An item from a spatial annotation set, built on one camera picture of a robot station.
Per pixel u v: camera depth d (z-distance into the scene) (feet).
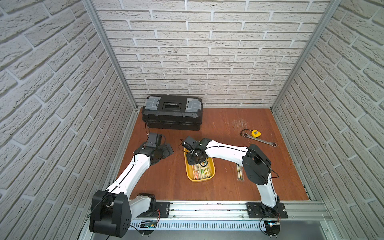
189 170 2.84
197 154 2.11
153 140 2.15
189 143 2.28
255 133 3.36
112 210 1.28
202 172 2.74
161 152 2.43
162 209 2.42
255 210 2.43
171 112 3.04
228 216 2.38
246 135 3.38
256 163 1.65
